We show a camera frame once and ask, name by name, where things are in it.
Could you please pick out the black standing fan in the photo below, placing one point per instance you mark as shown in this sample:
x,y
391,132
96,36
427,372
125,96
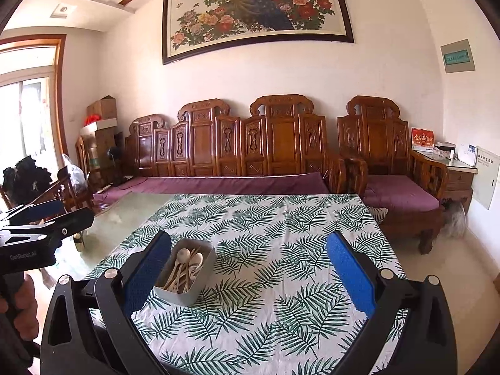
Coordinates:
x,y
116,156

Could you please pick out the black bag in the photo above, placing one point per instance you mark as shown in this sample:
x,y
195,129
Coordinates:
x,y
27,175

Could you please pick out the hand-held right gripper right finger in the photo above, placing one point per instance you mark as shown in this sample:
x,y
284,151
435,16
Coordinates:
x,y
351,273

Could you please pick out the wooden side table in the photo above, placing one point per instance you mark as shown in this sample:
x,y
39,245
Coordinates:
x,y
459,181

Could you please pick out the long carved wooden sofa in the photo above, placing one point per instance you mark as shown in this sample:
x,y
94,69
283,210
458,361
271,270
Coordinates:
x,y
203,144

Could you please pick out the stack of cardboard boxes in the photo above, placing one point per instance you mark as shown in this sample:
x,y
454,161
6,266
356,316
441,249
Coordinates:
x,y
97,152

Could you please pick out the white telephone device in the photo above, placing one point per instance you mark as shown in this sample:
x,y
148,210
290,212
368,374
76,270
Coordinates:
x,y
467,154

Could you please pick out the person's left hand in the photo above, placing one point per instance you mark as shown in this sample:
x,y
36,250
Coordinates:
x,y
28,293

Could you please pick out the clear plastic bag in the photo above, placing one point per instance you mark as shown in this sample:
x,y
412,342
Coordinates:
x,y
74,174

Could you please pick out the tissue box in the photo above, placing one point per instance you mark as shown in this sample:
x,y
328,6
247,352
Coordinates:
x,y
444,147

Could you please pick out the brown cardboard box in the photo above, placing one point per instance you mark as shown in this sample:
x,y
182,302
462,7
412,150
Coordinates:
x,y
102,108

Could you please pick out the red desk card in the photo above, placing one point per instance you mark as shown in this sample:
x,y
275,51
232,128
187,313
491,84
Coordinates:
x,y
422,140

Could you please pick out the wooden door frame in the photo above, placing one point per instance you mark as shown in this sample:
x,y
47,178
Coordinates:
x,y
60,97

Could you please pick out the white fluffy bag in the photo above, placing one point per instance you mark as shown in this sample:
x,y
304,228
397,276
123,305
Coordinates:
x,y
455,220

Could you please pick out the white box with red items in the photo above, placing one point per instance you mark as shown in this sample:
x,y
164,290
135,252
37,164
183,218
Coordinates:
x,y
99,124

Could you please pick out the framed peacock flower painting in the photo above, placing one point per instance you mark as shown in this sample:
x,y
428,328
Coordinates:
x,y
258,11

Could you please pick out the white wall electrical box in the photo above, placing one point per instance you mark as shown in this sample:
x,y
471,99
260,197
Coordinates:
x,y
486,177

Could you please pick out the wooden block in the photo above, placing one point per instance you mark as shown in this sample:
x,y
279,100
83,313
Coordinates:
x,y
79,242

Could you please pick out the long purple seat cushion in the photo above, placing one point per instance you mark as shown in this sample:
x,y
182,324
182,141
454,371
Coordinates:
x,y
218,185

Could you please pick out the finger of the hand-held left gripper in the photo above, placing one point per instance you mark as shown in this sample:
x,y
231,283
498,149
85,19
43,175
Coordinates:
x,y
74,220
39,210

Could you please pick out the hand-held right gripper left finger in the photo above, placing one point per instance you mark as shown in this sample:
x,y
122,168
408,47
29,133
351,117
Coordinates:
x,y
150,273

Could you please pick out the wooden side chair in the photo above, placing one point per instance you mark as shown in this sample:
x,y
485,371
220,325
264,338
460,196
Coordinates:
x,y
62,191

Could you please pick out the grey wall panel box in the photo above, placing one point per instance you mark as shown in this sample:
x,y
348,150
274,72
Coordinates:
x,y
458,56

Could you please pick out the square purple seat cushion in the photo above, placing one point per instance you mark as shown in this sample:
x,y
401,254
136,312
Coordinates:
x,y
398,193

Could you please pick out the grey metal tray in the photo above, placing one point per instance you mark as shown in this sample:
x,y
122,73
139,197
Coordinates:
x,y
183,299

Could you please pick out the leaf print tablecloth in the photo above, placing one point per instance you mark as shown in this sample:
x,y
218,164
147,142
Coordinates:
x,y
273,222

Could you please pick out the carved wooden armchair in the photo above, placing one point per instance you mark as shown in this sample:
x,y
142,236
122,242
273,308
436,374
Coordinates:
x,y
375,136

